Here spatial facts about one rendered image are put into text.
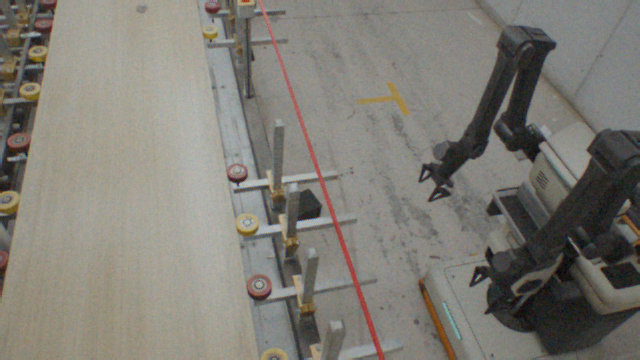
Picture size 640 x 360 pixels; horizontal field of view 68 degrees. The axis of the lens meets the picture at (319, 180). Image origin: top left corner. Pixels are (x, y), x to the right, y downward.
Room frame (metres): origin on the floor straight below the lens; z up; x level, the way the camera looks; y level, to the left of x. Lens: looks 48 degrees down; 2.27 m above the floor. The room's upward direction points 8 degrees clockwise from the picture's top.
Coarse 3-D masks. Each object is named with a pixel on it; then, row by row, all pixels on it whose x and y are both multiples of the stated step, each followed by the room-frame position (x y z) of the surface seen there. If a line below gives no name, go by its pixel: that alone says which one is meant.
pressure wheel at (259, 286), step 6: (252, 276) 0.77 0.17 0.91; (258, 276) 0.77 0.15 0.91; (264, 276) 0.77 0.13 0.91; (252, 282) 0.75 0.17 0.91; (258, 282) 0.75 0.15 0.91; (264, 282) 0.75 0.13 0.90; (270, 282) 0.76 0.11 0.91; (252, 288) 0.73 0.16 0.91; (258, 288) 0.73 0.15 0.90; (264, 288) 0.73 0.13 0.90; (270, 288) 0.73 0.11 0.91; (252, 294) 0.71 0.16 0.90; (258, 294) 0.71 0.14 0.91; (264, 294) 0.71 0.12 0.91; (258, 300) 0.70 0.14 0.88
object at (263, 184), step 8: (288, 176) 1.29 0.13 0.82; (296, 176) 1.30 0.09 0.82; (304, 176) 1.31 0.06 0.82; (312, 176) 1.31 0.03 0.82; (328, 176) 1.33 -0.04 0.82; (336, 176) 1.34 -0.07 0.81; (232, 184) 1.22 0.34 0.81; (240, 184) 1.22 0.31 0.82; (248, 184) 1.22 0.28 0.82; (256, 184) 1.23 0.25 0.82; (264, 184) 1.24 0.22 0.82; (240, 192) 1.20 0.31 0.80
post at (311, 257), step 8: (312, 248) 0.77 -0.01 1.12; (304, 256) 0.76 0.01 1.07; (312, 256) 0.74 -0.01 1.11; (304, 264) 0.75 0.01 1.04; (312, 264) 0.74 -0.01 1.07; (304, 272) 0.75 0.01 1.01; (312, 272) 0.74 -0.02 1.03; (304, 280) 0.74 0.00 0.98; (312, 280) 0.74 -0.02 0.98; (304, 288) 0.73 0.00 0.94; (312, 288) 0.74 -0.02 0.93; (304, 296) 0.74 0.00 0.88
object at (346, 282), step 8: (328, 280) 0.84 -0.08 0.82; (336, 280) 0.84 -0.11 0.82; (344, 280) 0.85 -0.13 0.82; (360, 280) 0.86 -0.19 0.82; (368, 280) 0.86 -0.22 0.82; (376, 280) 0.87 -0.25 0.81; (288, 288) 0.79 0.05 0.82; (320, 288) 0.80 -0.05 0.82; (328, 288) 0.81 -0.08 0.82; (336, 288) 0.82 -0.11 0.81; (344, 288) 0.83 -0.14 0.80; (272, 296) 0.75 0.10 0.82; (280, 296) 0.75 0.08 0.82; (288, 296) 0.76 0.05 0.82; (256, 304) 0.72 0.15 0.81; (264, 304) 0.73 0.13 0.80
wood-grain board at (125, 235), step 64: (64, 0) 2.25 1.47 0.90; (128, 0) 2.34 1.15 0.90; (192, 0) 2.42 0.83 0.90; (64, 64) 1.72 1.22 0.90; (128, 64) 1.78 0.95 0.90; (192, 64) 1.85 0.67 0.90; (64, 128) 1.32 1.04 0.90; (128, 128) 1.37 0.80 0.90; (192, 128) 1.41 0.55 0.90; (64, 192) 1.00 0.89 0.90; (128, 192) 1.04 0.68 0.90; (192, 192) 1.08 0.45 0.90; (64, 256) 0.75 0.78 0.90; (128, 256) 0.78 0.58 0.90; (192, 256) 0.82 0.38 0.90; (0, 320) 0.52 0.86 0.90; (64, 320) 0.55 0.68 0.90; (128, 320) 0.57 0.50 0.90; (192, 320) 0.60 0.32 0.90
